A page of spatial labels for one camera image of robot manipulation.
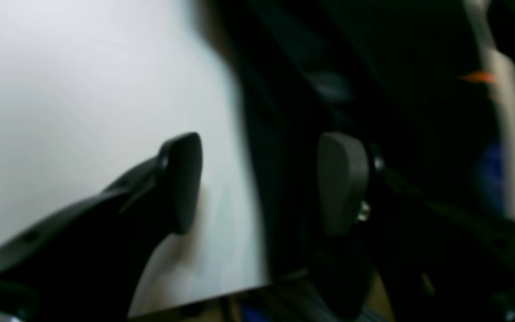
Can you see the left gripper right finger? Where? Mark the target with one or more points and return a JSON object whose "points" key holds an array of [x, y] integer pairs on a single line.
{"points": [[438, 262]]}

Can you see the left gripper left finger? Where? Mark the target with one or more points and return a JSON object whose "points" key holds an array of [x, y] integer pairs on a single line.
{"points": [[84, 262]]}

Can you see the black T-shirt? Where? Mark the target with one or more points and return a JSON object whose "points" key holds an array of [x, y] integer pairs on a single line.
{"points": [[389, 71]]}

